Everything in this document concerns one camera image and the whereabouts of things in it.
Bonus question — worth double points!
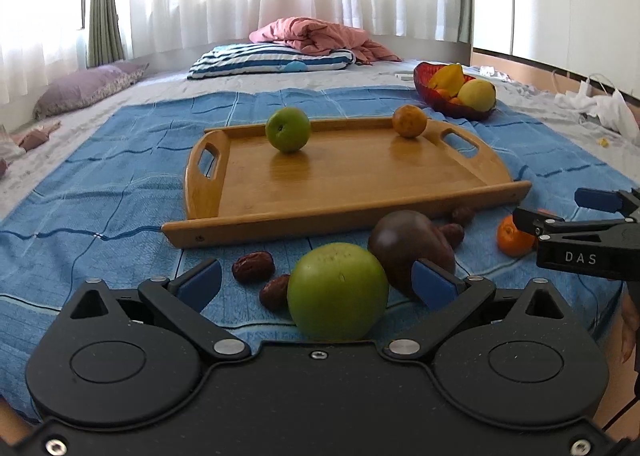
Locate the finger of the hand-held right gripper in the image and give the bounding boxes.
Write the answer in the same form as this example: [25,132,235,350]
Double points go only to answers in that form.
[574,187,640,223]
[513,205,568,240]

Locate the purple floral pillow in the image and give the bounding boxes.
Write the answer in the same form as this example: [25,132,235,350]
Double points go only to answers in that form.
[32,62,150,121]

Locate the grey bed sheet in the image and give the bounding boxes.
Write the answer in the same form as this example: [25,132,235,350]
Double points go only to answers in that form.
[0,43,640,237]

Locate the yellow starfruit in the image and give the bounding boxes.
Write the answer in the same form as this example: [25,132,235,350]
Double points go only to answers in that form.
[430,63,466,95]

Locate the wooden tray with handles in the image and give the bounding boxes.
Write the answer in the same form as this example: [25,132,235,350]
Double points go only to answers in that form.
[161,117,532,250]

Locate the yellow-brown passion fruit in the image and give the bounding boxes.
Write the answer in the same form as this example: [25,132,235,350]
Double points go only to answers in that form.
[391,104,428,139]

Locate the dark purple passion fruit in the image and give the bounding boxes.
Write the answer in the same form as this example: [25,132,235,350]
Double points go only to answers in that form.
[367,210,457,301]

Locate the large green apple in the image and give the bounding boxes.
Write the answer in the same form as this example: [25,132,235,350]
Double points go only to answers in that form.
[287,242,390,342]

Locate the red glass bowl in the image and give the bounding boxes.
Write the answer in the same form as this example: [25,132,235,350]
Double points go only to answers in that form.
[413,62,497,121]

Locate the white plastic bag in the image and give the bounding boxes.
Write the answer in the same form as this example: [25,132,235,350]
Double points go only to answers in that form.
[554,75,640,138]

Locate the pink quilt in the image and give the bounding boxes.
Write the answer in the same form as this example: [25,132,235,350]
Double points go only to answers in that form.
[249,17,403,66]

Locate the person's right hand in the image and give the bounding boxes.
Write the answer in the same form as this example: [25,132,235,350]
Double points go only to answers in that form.
[620,293,640,366]

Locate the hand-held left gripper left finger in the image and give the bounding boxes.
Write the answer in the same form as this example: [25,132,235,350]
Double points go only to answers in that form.
[67,258,252,363]

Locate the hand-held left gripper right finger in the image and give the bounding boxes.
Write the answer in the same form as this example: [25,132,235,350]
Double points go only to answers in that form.
[384,258,568,363]

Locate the tangerine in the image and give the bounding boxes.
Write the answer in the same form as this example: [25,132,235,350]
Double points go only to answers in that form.
[496,214,539,257]

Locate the blue white striped pillow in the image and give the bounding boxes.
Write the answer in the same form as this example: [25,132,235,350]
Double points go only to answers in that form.
[187,42,357,80]

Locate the blue checked blanket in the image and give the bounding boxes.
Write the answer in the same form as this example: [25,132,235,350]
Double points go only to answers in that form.
[0,86,640,429]

